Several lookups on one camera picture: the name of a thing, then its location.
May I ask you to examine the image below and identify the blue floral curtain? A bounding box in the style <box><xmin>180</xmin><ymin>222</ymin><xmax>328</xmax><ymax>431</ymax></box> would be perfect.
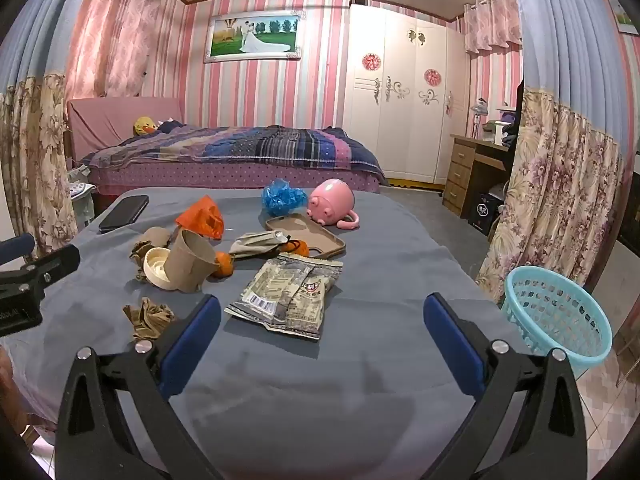
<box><xmin>475</xmin><ymin>0</ymin><xmax>636</xmax><ymax>306</ymax></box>
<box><xmin>0</xmin><ymin>0</ymin><xmax>108</xmax><ymax>261</ymax></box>

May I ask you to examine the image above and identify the silver snack packet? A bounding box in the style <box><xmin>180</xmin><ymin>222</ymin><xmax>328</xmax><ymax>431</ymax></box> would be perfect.
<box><xmin>224</xmin><ymin>252</ymin><xmax>345</xmax><ymax>342</ymax></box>

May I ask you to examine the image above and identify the beige face mask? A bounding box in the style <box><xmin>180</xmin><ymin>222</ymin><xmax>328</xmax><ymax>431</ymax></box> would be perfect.
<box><xmin>229</xmin><ymin>230</ymin><xmax>291</xmax><ymax>261</ymax></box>

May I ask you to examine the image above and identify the black smartphone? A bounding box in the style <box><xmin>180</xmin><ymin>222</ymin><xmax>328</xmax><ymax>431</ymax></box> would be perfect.
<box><xmin>97</xmin><ymin>195</ymin><xmax>150</xmax><ymax>234</ymax></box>

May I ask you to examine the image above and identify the patchwork blanket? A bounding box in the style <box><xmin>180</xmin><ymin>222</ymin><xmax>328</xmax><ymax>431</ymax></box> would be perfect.
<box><xmin>80</xmin><ymin>124</ymin><xmax>388</xmax><ymax>186</ymax></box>

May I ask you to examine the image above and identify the bed with pink headboard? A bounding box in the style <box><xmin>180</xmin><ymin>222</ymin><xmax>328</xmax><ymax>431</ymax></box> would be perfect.
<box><xmin>65</xmin><ymin>95</ymin><xmax>388</xmax><ymax>211</ymax></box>

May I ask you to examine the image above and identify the orange tangerine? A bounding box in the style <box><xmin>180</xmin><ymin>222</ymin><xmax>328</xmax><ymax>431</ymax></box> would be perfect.
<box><xmin>212</xmin><ymin>251</ymin><xmax>235</xmax><ymax>278</ymax></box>

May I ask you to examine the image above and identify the wooden desk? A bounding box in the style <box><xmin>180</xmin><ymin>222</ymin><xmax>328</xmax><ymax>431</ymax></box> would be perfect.
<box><xmin>442</xmin><ymin>134</ymin><xmax>516</xmax><ymax>218</ymax></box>

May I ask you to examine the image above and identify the pink patterned window curtain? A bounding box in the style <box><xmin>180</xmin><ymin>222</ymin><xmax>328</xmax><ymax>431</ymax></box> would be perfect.
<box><xmin>65</xmin><ymin>0</ymin><xmax>188</xmax><ymax>106</ymax></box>

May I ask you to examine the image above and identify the pink curtain valance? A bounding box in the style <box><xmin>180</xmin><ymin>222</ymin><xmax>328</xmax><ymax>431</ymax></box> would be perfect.
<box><xmin>464</xmin><ymin>0</ymin><xmax>523</xmax><ymax>58</ymax></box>

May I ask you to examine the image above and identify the blue plastic bag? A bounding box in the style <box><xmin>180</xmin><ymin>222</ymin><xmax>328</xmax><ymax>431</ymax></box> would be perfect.
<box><xmin>261</xmin><ymin>178</ymin><xmax>308</xmax><ymax>211</ymax></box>

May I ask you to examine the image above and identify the small wall picture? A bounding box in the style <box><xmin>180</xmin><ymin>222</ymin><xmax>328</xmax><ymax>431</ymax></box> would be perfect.
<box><xmin>617</xmin><ymin>7</ymin><xmax>640</xmax><ymax>36</ymax></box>

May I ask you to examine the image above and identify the brown paper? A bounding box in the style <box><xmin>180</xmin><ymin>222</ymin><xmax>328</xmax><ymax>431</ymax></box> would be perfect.
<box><xmin>130</xmin><ymin>226</ymin><xmax>173</xmax><ymax>281</ymax></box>

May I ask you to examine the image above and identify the white plastic lid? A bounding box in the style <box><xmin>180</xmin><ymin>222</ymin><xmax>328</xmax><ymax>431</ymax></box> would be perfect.
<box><xmin>143</xmin><ymin>246</ymin><xmax>173</xmax><ymax>291</ymax></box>

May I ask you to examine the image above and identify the tan cloth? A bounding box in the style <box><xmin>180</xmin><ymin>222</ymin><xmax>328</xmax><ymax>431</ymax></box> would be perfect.
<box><xmin>122</xmin><ymin>297</ymin><xmax>176</xmax><ymax>343</ymax></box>

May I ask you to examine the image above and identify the tan phone case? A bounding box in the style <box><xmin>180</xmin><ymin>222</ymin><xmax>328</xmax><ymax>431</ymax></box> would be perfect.
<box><xmin>265</xmin><ymin>212</ymin><xmax>347</xmax><ymax>260</ymax></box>

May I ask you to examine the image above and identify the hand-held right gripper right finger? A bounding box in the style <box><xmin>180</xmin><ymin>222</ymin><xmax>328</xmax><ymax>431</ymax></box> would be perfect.
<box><xmin>422</xmin><ymin>292</ymin><xmax>588</xmax><ymax>480</ymax></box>

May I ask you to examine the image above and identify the white grey box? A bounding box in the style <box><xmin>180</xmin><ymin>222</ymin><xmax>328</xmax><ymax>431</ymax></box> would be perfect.
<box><xmin>482</xmin><ymin>120</ymin><xmax>516</xmax><ymax>146</ymax></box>

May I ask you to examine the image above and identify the black carton box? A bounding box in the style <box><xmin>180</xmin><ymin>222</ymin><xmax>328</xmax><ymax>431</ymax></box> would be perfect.
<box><xmin>467</xmin><ymin>192</ymin><xmax>503</xmax><ymax>236</ymax></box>

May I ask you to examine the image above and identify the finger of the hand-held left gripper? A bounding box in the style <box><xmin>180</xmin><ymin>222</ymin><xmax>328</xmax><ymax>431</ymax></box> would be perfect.
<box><xmin>0</xmin><ymin>234</ymin><xmax>36</xmax><ymax>264</ymax></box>
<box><xmin>0</xmin><ymin>245</ymin><xmax>81</xmax><ymax>306</ymax></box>

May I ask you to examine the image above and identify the desk lamp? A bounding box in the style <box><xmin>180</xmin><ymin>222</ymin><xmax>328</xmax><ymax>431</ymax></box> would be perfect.
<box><xmin>470</xmin><ymin>97</ymin><xmax>491</xmax><ymax>141</ymax></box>

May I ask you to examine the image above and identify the framed wedding picture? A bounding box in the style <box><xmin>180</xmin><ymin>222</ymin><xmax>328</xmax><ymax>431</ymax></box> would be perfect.
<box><xmin>202</xmin><ymin>10</ymin><xmax>304</xmax><ymax>63</ymax></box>

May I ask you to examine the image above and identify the grey table cloth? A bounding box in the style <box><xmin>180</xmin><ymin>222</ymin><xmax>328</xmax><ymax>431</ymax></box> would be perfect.
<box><xmin>0</xmin><ymin>186</ymin><xmax>531</xmax><ymax>480</ymax></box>

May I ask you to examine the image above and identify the brown paper cup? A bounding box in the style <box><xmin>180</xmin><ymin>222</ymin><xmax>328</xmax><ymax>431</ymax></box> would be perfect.
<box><xmin>162</xmin><ymin>228</ymin><xmax>218</xmax><ymax>293</ymax></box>

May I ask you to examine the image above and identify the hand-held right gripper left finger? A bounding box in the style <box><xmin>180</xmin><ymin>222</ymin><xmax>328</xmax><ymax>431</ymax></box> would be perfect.
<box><xmin>54</xmin><ymin>294</ymin><xmax>236</xmax><ymax>480</ymax></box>

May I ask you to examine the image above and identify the white wardrobe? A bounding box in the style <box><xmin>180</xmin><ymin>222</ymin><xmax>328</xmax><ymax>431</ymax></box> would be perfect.
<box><xmin>342</xmin><ymin>4</ymin><xmax>471</xmax><ymax>186</ymax></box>

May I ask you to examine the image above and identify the orange plastic bag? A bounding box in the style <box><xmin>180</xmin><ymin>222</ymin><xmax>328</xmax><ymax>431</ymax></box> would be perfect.
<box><xmin>175</xmin><ymin>196</ymin><xmax>226</xmax><ymax>240</ymax></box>

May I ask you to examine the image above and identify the turquoise plastic basket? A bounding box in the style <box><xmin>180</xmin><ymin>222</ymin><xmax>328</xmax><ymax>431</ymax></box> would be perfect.
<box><xmin>502</xmin><ymin>266</ymin><xmax>613</xmax><ymax>381</ymax></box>

